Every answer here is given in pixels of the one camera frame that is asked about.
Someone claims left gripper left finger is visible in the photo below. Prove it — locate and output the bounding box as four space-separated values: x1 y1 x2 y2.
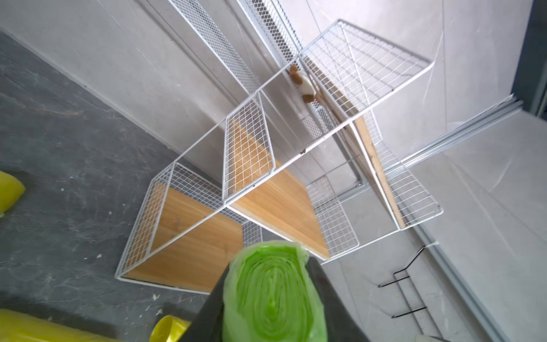
179 267 229 342

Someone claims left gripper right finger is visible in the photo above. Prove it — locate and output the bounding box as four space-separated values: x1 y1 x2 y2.
306 256 370 342

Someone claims green roll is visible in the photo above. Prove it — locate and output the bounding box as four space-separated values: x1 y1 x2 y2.
222 240 328 341

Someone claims yellow roll middle horizontal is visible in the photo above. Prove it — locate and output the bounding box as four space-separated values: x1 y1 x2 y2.
149 315 191 342

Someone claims yellow roll diagonal centre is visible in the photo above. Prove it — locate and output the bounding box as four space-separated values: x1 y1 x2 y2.
1 309 116 341

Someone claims yellow roll far left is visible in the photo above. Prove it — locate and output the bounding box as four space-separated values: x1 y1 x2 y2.
0 172 26 217

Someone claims small brown white plush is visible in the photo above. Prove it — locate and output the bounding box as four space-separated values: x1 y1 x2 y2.
289 65 321 103

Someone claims black wire wall hook rack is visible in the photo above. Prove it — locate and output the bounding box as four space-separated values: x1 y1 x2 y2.
377 241 447 341

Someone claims white wire three-tier shelf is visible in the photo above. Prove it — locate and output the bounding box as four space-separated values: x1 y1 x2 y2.
115 19 443 294

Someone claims white wire wall basket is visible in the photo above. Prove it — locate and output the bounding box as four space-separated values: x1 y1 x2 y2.
170 1 303 93

